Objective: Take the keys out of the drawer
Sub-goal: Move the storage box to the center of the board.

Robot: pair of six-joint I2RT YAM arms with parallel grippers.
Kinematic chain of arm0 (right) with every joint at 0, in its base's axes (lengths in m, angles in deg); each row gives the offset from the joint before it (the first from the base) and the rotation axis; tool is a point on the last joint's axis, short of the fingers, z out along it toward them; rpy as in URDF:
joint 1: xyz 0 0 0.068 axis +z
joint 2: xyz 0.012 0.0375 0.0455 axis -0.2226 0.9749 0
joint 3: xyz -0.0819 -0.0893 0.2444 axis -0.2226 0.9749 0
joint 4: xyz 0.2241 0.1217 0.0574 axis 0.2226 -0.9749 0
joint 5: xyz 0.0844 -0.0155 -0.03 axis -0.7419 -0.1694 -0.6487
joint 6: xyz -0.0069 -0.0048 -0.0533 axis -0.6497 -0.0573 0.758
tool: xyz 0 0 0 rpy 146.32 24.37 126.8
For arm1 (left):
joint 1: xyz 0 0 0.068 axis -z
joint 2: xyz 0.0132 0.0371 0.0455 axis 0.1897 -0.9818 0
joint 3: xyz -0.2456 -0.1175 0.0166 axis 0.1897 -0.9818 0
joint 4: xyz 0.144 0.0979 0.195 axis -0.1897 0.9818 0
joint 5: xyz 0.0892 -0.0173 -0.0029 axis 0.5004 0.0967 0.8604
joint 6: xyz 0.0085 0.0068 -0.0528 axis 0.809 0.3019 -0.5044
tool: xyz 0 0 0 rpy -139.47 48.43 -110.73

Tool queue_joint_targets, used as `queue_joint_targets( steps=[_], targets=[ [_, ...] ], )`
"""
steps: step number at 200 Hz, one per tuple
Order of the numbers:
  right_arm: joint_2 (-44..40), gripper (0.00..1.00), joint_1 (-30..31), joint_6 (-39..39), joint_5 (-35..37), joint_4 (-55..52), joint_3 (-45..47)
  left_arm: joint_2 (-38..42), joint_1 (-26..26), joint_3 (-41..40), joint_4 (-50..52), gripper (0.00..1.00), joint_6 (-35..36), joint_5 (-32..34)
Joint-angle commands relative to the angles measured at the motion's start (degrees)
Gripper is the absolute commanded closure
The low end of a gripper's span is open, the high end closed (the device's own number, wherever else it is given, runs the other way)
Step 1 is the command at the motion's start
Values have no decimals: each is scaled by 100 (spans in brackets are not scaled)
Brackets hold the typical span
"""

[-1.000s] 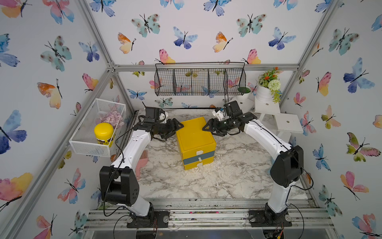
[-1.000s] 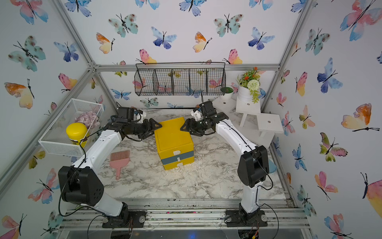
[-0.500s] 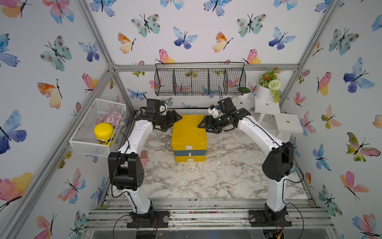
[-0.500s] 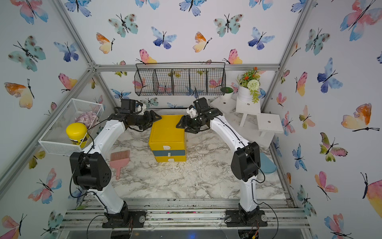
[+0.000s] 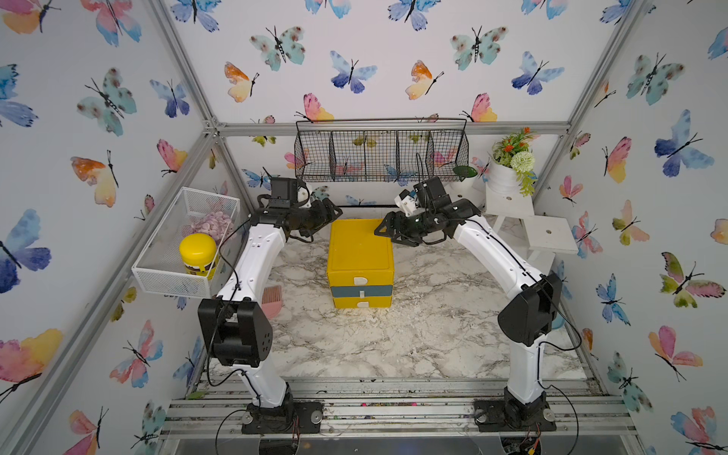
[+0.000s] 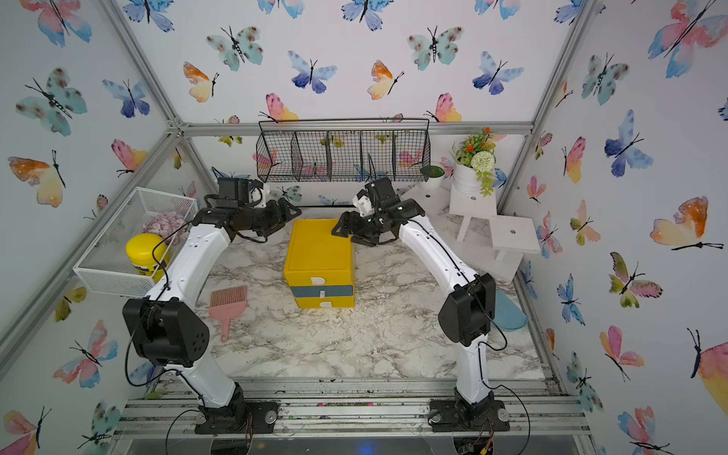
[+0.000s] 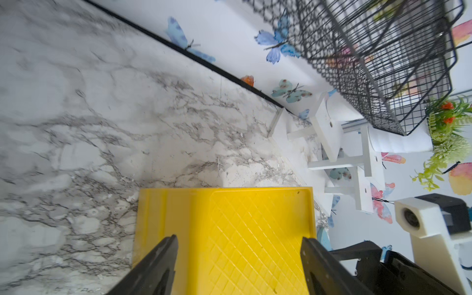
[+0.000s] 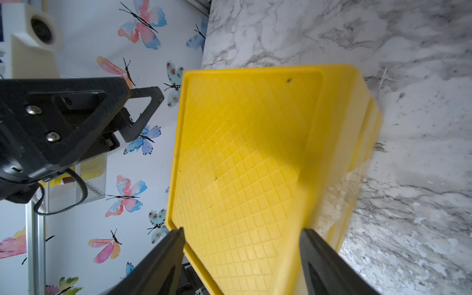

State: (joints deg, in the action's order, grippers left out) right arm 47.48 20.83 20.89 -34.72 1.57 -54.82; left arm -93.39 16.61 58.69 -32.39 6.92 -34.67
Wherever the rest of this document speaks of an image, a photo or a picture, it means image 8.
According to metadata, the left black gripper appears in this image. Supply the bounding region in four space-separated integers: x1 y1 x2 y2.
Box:
0 76 165 204

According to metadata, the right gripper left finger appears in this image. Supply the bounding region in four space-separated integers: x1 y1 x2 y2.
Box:
105 227 186 295

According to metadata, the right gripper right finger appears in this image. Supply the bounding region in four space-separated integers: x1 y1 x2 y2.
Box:
299 229 379 295

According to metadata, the yellow plastic drawer cabinet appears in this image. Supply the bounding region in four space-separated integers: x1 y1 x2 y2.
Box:
165 65 383 295

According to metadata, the white mesh wall basket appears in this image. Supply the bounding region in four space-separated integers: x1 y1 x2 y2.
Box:
33 155 107 214

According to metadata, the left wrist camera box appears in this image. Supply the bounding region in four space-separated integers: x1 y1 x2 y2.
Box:
1 2 65 79

